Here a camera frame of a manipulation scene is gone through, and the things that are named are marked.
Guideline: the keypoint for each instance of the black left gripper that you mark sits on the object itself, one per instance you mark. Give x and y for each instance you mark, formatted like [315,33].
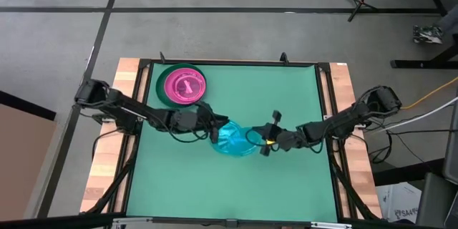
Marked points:
[205,118]

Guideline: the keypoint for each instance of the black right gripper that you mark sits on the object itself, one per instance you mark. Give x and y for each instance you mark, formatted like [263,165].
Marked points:
[286,139]

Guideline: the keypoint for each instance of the clear blue plastic plate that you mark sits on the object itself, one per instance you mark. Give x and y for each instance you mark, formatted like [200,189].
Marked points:
[232,139]

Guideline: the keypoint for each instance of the clear pink plastic plate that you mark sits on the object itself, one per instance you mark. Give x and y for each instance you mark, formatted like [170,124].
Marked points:
[187,86]

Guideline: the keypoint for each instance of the opaque magenta plastic plate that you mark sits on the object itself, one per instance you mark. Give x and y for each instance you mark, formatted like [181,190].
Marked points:
[168,87]

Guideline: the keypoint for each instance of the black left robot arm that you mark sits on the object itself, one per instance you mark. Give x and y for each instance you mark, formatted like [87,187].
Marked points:
[136,111]

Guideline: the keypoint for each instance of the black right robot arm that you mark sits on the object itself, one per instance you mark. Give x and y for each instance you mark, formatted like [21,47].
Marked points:
[347,118]

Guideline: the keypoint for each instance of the dark green plastic plate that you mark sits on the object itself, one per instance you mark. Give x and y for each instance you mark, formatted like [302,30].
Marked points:
[160,91]

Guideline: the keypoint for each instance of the white printed box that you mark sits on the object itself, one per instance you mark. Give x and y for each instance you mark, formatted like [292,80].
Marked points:
[400,204]

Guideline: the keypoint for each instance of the black stand leg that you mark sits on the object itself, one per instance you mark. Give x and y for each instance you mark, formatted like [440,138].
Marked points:
[426,63]

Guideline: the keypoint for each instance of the grey equipment case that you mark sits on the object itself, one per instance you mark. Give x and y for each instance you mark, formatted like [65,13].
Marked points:
[436,193]

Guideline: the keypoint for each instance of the person's shoe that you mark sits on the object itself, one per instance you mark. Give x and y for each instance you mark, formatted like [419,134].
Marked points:
[427,34]

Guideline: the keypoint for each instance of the brown cardboard board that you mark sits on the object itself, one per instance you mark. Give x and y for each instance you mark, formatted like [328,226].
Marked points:
[21,157]

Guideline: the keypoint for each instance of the person's leg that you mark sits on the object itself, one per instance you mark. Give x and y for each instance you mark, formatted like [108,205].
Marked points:
[450,23]

